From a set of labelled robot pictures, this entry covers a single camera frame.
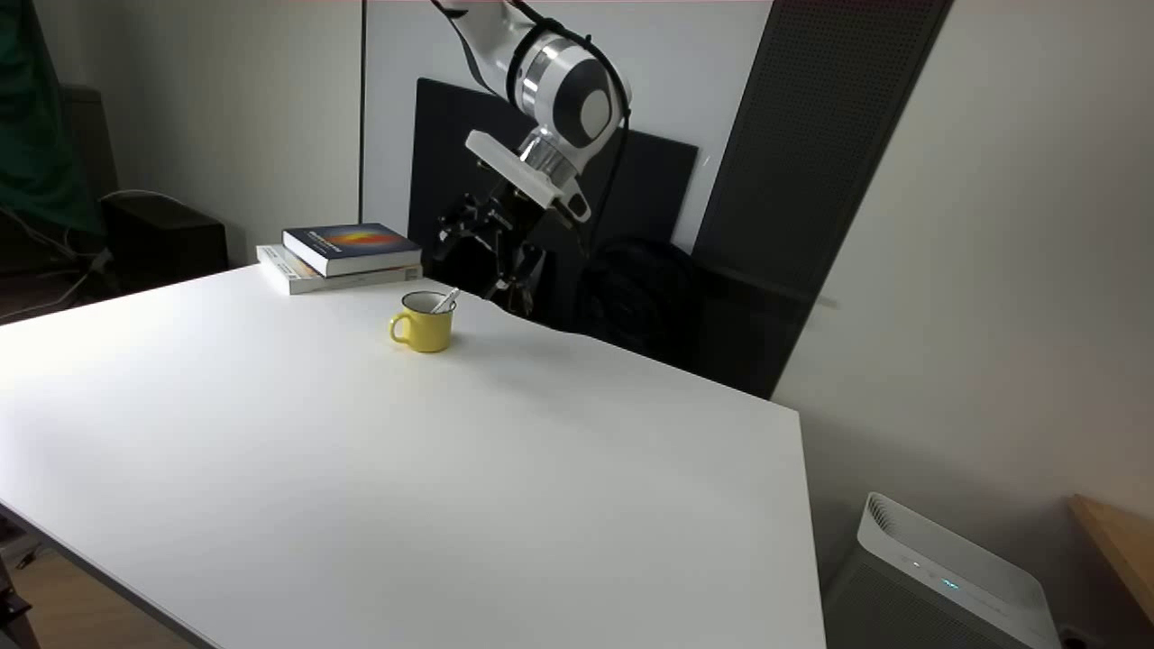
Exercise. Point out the yellow enamel mug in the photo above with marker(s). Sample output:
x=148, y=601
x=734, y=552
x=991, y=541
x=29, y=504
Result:
x=424, y=330

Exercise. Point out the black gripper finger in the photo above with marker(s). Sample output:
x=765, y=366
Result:
x=493, y=267
x=447, y=246

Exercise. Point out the black backpack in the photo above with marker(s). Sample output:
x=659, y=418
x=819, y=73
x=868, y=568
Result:
x=636, y=295

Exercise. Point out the green cloth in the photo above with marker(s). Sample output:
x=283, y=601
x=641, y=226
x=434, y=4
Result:
x=37, y=119

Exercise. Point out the thin black wall strip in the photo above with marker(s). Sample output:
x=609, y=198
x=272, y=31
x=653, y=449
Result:
x=362, y=109

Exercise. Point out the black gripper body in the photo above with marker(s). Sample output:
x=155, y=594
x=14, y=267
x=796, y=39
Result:
x=493, y=213

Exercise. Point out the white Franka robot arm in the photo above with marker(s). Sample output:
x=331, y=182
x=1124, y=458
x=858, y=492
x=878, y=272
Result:
x=565, y=86

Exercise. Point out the black floor bag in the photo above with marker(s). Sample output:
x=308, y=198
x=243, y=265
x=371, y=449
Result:
x=162, y=240

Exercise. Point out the wooden side table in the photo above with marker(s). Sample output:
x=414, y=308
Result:
x=1124, y=541

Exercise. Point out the white thick book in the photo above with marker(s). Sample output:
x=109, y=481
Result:
x=291, y=276

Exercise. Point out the colourful top book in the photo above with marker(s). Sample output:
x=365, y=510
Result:
x=356, y=246

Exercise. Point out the white air purifier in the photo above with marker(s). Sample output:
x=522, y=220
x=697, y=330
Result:
x=924, y=591

